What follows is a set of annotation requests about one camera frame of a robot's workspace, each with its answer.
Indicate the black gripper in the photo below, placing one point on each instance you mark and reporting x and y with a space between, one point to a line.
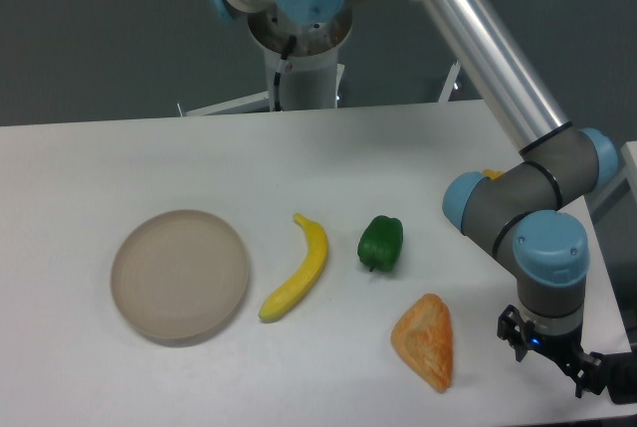
558 339

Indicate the silver and grey robot arm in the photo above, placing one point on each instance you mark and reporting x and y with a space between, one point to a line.
517 218

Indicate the yellow pepper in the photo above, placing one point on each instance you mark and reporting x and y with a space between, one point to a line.
492 174

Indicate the green bell pepper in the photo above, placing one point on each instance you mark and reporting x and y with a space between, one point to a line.
380 244

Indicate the orange bread triangle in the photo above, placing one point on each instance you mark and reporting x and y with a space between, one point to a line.
423 339

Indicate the yellow banana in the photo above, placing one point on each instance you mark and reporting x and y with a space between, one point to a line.
292 291

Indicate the beige round plate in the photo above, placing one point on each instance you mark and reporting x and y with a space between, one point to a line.
179 277

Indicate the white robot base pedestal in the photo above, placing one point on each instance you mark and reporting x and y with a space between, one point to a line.
301 61

